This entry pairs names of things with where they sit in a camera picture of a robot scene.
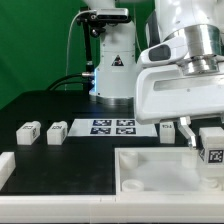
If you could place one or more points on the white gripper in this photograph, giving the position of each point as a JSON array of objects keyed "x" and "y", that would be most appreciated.
[{"x": 164, "y": 93}]

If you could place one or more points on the white square tabletop part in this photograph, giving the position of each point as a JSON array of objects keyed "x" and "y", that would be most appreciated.
[{"x": 165, "y": 171}]

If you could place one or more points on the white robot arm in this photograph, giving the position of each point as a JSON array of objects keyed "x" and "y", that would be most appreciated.
[{"x": 199, "y": 22}]

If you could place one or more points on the white sheet with markers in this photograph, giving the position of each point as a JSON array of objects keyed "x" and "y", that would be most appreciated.
[{"x": 111, "y": 128}]

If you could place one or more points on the white left fence block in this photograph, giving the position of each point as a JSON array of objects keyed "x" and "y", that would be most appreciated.
[{"x": 7, "y": 166}]

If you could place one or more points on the black camera stand pole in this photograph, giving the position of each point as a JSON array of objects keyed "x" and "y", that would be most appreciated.
[{"x": 88, "y": 53}]

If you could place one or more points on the black camera on stand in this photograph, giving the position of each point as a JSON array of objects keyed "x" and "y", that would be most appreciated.
[{"x": 98, "y": 19}]

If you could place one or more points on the white front fence rail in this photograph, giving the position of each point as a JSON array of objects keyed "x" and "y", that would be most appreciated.
[{"x": 75, "y": 209}]

